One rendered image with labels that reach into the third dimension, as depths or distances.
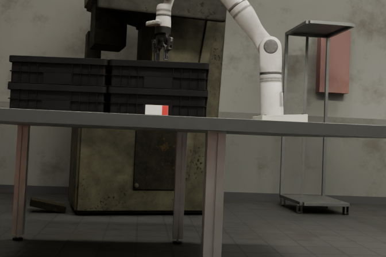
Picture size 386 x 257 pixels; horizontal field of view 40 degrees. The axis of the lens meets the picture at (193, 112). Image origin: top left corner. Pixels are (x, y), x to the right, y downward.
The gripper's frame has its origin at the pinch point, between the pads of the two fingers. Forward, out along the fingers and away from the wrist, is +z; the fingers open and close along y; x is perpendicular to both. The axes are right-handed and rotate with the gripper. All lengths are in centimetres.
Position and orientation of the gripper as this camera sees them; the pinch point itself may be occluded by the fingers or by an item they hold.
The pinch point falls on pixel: (161, 57)
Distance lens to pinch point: 250.9
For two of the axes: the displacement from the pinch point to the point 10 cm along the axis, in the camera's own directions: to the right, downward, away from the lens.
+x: -7.3, -0.6, -6.8
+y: -6.9, 0.0, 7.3
